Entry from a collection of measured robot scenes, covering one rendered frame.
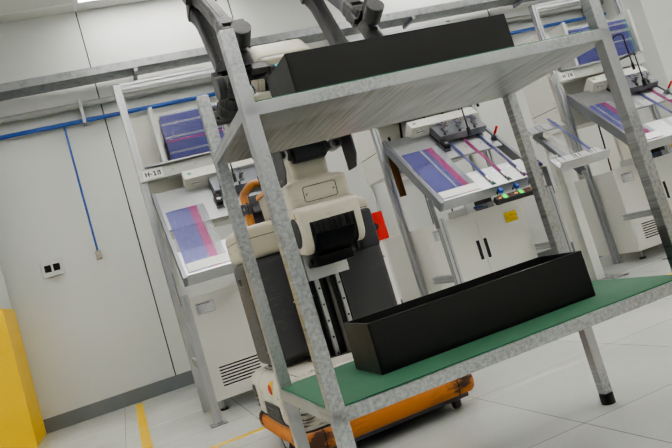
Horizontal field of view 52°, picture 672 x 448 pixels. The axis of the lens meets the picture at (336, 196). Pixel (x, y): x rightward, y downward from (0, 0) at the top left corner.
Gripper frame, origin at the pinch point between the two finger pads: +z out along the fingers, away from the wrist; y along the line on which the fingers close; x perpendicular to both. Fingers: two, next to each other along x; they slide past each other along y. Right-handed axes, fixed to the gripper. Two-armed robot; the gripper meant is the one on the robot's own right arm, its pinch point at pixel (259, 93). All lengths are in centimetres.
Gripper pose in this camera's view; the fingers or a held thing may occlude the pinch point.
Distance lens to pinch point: 197.9
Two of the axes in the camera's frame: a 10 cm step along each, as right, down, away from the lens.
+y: 9.1, -2.3, 3.5
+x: -1.6, 5.8, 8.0
